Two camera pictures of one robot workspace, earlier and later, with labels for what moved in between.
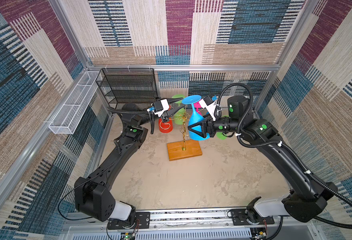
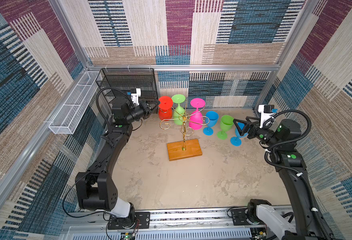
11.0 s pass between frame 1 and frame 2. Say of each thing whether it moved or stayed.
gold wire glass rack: stayed
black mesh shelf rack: stayed
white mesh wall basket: stayed
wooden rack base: stayed
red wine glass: moved
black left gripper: moved
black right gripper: moved
